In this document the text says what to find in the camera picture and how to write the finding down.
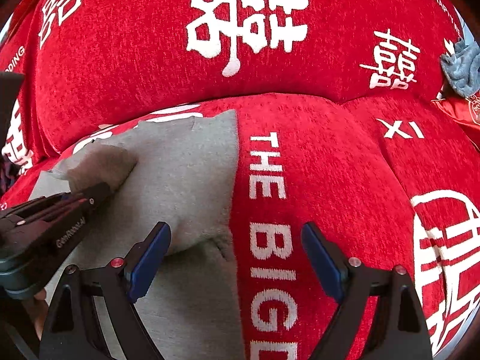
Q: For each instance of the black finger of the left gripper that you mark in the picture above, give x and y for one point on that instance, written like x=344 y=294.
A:
x=48 y=209

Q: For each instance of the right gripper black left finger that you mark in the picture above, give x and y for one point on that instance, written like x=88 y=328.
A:
x=72 y=329

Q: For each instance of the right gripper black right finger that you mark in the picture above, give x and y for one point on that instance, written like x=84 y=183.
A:
x=398 y=329

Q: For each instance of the grey knit garment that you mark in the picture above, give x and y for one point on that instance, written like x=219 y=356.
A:
x=180 y=172

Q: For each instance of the person's left hand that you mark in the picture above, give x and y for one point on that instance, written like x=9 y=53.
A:
x=37 y=309

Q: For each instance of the red embroidered cushion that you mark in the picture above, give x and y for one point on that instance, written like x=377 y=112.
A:
x=464 y=111

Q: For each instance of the red sofa cover with characters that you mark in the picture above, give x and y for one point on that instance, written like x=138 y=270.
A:
x=335 y=126

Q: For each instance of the blue-grey fluffy towel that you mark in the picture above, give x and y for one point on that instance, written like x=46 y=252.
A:
x=461 y=69

